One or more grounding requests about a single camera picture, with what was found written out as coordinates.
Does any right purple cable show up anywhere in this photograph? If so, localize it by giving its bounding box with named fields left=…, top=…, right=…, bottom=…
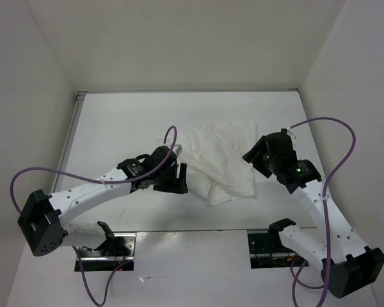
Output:
left=287, top=116, right=357, bottom=307

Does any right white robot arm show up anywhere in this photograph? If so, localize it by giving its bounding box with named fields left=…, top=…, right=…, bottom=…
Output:
left=243, top=129, right=384, bottom=298

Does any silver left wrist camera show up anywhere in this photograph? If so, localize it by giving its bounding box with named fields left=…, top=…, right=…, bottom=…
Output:
left=172, top=144, right=182, bottom=157

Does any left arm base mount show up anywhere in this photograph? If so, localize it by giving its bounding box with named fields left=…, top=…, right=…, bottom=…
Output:
left=78, top=233, right=136, bottom=272

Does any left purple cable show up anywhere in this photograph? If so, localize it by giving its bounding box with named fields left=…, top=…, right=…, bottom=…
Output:
left=10, top=125, right=179, bottom=306

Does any purple cable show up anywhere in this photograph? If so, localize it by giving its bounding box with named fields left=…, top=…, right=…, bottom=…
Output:
left=287, top=116, right=357, bottom=307
left=10, top=125, right=179, bottom=306

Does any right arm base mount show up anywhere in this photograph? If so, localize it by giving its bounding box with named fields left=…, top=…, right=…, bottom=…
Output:
left=247, top=230, right=298, bottom=269

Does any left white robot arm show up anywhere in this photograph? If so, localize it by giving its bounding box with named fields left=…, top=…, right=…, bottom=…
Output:
left=18, top=145, right=188, bottom=256

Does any white pleated skirt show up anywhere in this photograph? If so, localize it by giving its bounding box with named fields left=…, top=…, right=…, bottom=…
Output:
left=176, top=122, right=256, bottom=207

